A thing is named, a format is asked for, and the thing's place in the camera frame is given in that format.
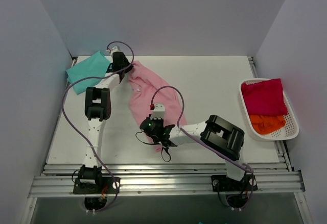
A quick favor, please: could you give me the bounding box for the pink t-shirt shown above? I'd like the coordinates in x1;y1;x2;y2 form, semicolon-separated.
127;60;189;153

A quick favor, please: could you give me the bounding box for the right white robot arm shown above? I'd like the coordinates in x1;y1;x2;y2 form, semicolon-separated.
139;115;253;190

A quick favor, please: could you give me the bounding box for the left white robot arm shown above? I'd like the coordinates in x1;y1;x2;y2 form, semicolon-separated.
78;46;133;193

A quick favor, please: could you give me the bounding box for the teal folded t-shirt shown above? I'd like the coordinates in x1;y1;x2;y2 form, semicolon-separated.
66;52;111;95

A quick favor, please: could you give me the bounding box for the orange t-shirt in basket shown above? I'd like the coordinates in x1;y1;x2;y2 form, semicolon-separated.
250;115;286;135

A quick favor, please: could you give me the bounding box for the magenta t-shirt in basket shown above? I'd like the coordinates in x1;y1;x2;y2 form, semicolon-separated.
241;79;288;116

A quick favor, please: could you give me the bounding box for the white plastic basket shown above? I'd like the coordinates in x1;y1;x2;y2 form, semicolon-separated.
239;78;299;141

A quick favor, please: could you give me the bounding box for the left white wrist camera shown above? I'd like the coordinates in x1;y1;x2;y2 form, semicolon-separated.
109;46;121;56

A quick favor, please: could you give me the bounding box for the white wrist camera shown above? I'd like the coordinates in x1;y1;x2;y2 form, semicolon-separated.
150;103;166;120
109;46;121;56

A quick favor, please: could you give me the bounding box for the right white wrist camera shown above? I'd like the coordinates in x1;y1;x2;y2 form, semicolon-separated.
150;103;166;120

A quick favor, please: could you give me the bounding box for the black loose cable loop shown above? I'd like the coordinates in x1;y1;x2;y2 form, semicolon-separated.
135;131;171;163

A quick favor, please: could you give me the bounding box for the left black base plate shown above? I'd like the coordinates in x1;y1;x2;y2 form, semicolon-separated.
73;177;121;194

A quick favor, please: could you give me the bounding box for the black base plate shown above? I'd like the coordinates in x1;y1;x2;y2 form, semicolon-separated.
211;175;252;192
73;177;121;194

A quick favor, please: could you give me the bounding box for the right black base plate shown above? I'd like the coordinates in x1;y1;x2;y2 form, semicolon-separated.
211;175;252;192

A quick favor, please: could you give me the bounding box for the aluminium rail frame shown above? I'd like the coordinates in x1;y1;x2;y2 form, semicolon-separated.
29;162;305;197

